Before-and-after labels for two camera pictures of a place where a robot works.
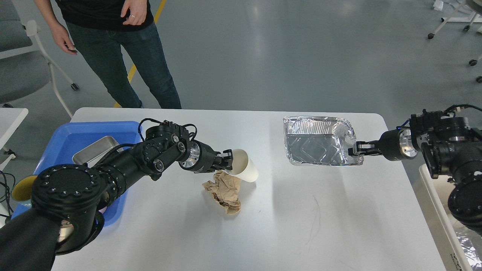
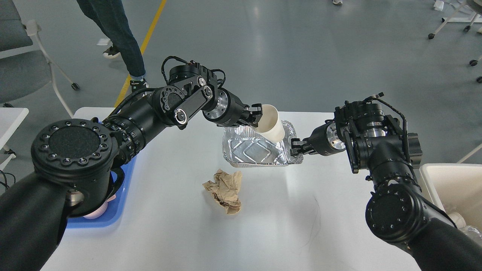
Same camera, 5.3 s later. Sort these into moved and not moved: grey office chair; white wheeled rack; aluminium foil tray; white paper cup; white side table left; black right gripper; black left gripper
Moved: aluminium foil tray; white paper cup; black right gripper; black left gripper
Not moved: white wheeled rack; white side table left; grey office chair
